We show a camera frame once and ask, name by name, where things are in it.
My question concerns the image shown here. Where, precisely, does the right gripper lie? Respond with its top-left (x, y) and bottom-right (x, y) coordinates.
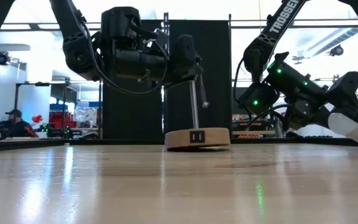
top-left (267, 51), bottom-right (358, 131)

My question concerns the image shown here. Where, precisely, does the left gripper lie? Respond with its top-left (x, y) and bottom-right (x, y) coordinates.
top-left (112, 34), bottom-right (204, 85)

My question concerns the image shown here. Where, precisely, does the white lightbulb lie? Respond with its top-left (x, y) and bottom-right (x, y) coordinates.
top-left (327, 111), bottom-right (358, 150)

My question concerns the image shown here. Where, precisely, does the black partition panel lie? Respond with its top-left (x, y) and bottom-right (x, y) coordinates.
top-left (167, 19), bottom-right (232, 135)
top-left (101, 19), bottom-right (164, 139)

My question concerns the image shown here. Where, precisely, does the person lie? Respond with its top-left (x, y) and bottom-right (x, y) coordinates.
top-left (0, 108), bottom-right (39, 138)

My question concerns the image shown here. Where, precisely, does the black ceiling camera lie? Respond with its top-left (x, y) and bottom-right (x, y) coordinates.
top-left (329, 44), bottom-right (345, 58)
top-left (0, 51), bottom-right (11, 67)

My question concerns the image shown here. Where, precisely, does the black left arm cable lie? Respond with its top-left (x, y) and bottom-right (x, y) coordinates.
top-left (81, 17), bottom-right (170, 96)

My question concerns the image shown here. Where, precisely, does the black aluminium table frame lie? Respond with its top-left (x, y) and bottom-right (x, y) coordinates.
top-left (0, 136), bottom-right (358, 153)

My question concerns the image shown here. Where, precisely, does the black standing desk frame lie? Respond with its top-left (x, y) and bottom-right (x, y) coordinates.
top-left (12, 81), bottom-right (71, 138)

